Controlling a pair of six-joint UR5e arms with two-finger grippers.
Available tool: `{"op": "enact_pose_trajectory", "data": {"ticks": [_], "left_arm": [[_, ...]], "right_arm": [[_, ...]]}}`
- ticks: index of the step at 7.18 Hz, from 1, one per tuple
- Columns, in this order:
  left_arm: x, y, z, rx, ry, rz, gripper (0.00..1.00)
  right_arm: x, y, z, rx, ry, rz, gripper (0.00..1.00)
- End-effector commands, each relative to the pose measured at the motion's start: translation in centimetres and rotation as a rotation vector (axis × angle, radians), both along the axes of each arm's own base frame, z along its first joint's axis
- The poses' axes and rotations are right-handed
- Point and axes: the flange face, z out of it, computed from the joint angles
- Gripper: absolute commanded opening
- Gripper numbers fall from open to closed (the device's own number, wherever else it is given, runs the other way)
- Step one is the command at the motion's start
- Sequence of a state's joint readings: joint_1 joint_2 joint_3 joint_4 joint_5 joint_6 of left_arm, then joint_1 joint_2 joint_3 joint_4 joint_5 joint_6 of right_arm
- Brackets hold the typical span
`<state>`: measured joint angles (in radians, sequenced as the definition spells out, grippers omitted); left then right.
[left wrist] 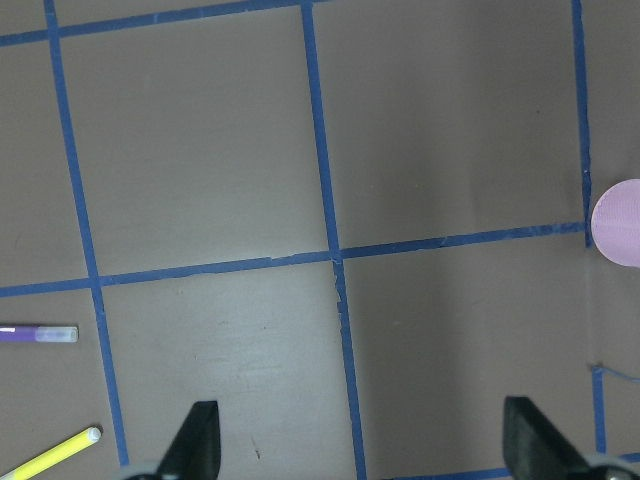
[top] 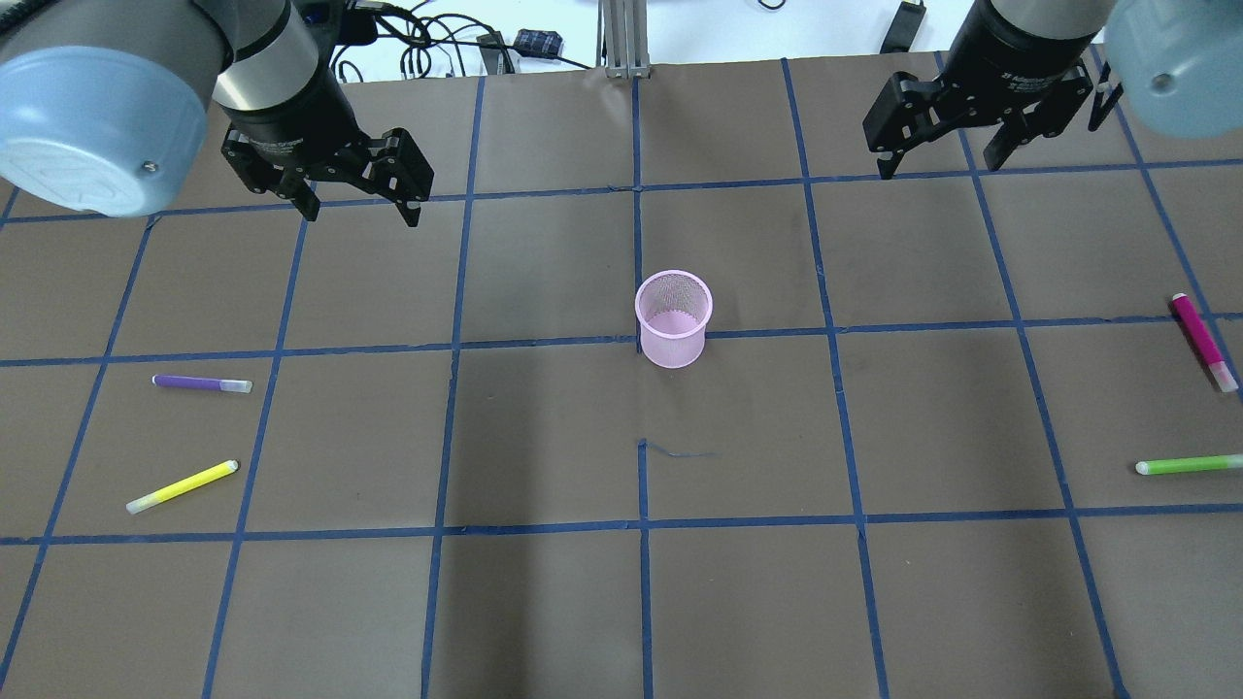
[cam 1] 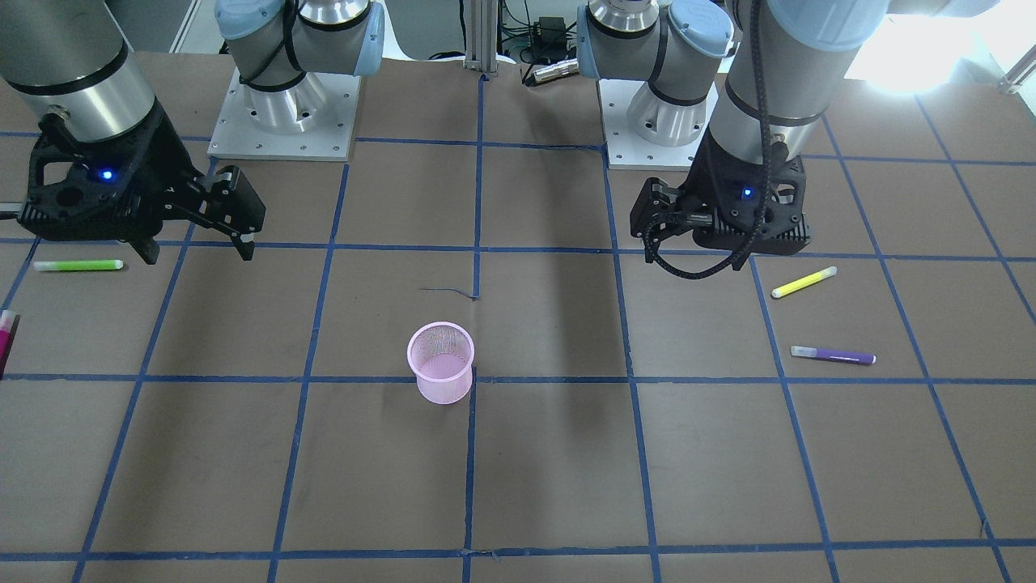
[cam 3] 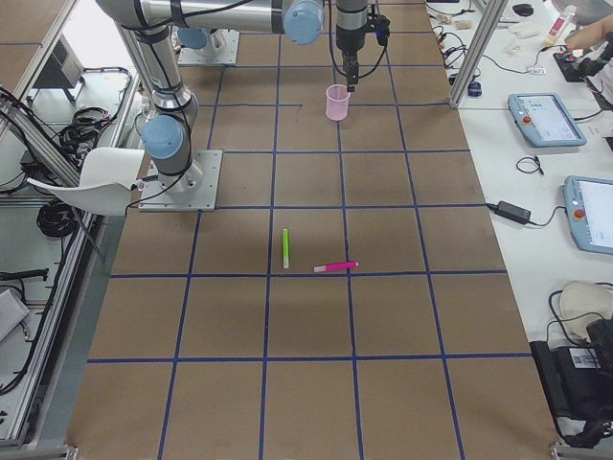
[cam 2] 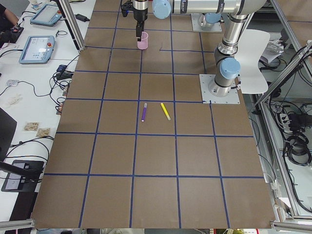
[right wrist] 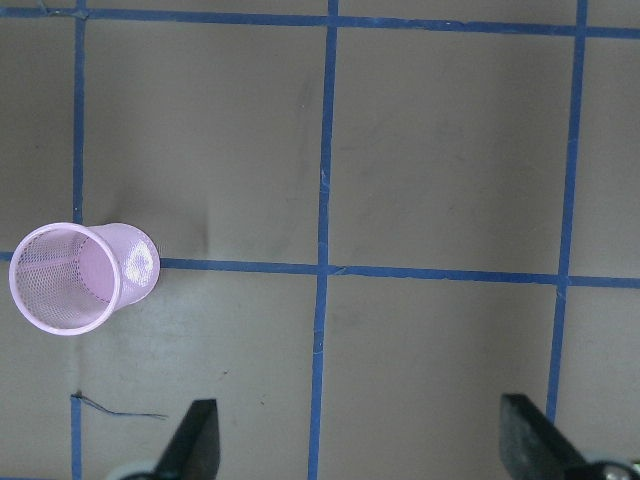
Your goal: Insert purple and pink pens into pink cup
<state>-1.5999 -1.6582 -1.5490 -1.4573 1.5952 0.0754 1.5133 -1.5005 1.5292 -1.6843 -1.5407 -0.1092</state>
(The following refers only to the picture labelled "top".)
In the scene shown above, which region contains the purple pen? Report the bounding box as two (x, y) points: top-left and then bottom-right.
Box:
(150, 376), (254, 394)

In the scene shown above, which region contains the green pen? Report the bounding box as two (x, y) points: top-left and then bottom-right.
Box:
(1134, 454), (1243, 475)

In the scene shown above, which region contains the yellow pen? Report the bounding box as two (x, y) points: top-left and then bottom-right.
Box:
(124, 459), (240, 515)

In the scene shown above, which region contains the aluminium frame post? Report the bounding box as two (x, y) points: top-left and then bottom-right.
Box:
(595, 0), (650, 80)

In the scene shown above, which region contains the pink mesh pen cup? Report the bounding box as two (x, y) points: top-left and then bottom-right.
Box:
(634, 269), (713, 369)

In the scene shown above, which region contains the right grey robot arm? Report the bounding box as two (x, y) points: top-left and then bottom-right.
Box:
(861, 1), (1242, 179)

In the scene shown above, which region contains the pink pen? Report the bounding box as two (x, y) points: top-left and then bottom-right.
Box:
(1168, 292), (1239, 393)

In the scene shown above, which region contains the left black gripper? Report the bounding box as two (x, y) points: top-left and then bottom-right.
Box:
(220, 63), (435, 228)

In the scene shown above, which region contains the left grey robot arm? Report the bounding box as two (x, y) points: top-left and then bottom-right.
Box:
(1, 1), (434, 226)

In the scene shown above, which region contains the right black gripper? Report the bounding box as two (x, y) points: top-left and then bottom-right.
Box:
(861, 10), (1093, 182)

